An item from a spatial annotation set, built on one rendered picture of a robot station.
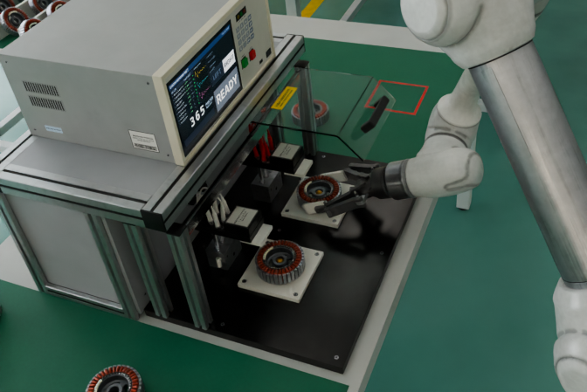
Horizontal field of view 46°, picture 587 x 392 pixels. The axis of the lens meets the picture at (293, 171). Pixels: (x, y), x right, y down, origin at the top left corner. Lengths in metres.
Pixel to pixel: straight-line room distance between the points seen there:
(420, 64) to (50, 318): 1.36
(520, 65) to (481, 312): 1.56
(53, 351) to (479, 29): 1.11
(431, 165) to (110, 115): 0.68
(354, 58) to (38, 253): 1.23
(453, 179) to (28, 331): 1.00
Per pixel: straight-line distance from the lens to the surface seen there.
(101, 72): 1.33
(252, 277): 1.56
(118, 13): 1.52
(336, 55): 2.37
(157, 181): 1.34
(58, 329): 1.65
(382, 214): 1.69
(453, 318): 2.47
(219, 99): 1.44
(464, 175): 1.49
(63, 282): 1.68
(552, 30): 4.11
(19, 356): 1.64
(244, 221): 1.49
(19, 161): 1.52
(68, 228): 1.49
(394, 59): 2.32
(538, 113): 1.05
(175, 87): 1.29
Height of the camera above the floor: 1.93
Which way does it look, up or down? 39 degrees down
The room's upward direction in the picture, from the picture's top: 8 degrees counter-clockwise
